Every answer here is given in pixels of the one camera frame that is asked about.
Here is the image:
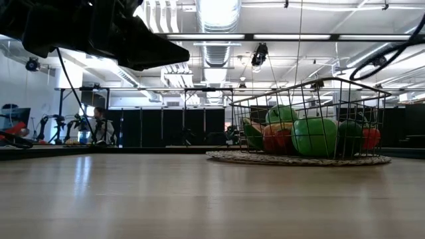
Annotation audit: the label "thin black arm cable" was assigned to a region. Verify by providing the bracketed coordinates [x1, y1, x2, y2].
[55, 48, 98, 144]

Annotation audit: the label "thick black cable loop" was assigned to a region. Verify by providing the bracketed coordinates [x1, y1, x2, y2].
[0, 130, 35, 149]

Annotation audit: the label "toy watermelon slice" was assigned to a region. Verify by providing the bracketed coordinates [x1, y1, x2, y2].
[242, 118, 266, 151]

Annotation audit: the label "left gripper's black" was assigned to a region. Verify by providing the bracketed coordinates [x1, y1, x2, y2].
[19, 0, 191, 72]

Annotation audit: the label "dark green toy lime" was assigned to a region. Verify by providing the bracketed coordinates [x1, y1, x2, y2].
[337, 119, 365, 155]

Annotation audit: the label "person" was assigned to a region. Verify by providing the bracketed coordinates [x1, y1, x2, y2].
[88, 106, 116, 145]

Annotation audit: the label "red toy strawberry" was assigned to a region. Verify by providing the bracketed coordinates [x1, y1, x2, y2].
[361, 127, 382, 151]

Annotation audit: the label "black background rig frame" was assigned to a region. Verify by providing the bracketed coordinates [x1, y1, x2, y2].
[54, 86, 111, 147]

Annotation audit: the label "green toy apple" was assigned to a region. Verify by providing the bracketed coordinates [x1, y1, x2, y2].
[264, 104, 299, 125]
[291, 118, 339, 157]

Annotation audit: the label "dark monitor screen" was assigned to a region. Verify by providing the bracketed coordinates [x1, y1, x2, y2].
[0, 105, 31, 132]

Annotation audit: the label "silver ribbed ventilation duct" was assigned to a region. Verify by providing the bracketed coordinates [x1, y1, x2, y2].
[195, 0, 242, 67]

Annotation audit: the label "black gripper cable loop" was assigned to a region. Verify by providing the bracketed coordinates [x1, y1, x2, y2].
[349, 13, 425, 82]

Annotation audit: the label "black partition panels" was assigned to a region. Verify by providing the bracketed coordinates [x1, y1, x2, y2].
[106, 106, 230, 147]

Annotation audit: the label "wire mesh basket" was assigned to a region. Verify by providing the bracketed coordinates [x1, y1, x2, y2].
[229, 77, 392, 159]

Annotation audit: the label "black ceiling-mounted camera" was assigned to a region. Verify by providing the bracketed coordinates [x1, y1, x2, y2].
[371, 55, 388, 68]
[25, 56, 41, 72]
[251, 42, 269, 67]

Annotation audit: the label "round woven placemat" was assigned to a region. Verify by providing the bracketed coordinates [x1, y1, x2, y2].
[205, 149, 392, 167]

